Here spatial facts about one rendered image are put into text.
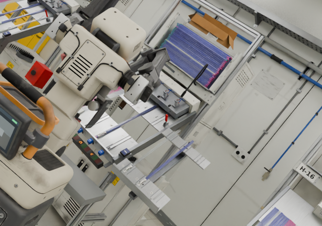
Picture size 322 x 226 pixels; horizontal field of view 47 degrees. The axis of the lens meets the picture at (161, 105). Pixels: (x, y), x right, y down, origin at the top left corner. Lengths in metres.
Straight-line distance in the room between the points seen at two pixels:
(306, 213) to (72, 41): 1.57
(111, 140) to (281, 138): 2.07
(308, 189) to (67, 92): 1.59
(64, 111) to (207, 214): 2.67
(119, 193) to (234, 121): 1.86
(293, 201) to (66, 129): 1.37
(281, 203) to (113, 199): 1.05
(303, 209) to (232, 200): 1.68
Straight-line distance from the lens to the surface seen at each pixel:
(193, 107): 2.51
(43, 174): 1.23
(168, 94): 2.56
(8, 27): 3.26
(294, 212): 2.27
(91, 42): 1.53
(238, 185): 3.90
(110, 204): 2.54
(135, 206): 2.21
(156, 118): 2.45
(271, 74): 4.05
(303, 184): 2.49
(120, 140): 2.28
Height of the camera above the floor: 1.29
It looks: 4 degrees down
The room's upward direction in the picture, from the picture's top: 38 degrees clockwise
